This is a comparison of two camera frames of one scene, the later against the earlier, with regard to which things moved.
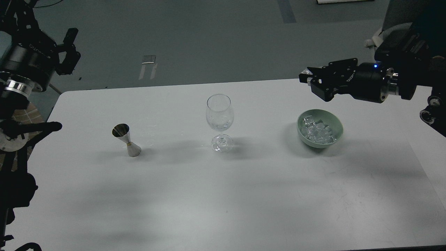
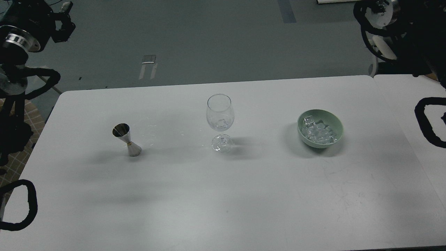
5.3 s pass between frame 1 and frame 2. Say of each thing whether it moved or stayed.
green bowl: stayed
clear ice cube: moved
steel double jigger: stayed
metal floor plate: stayed
